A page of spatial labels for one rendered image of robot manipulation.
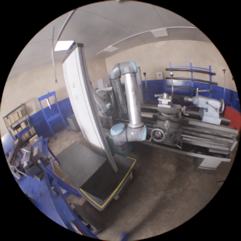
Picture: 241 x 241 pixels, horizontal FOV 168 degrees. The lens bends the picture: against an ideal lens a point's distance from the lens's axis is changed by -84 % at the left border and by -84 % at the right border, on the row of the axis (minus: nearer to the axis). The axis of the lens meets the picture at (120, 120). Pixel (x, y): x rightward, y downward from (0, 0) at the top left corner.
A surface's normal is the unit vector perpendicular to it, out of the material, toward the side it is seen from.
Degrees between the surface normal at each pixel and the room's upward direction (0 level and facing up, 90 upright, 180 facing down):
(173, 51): 90
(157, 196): 0
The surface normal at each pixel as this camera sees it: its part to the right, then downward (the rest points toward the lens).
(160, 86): -0.61, 0.44
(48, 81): 0.77, 0.15
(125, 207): -0.17, -0.88
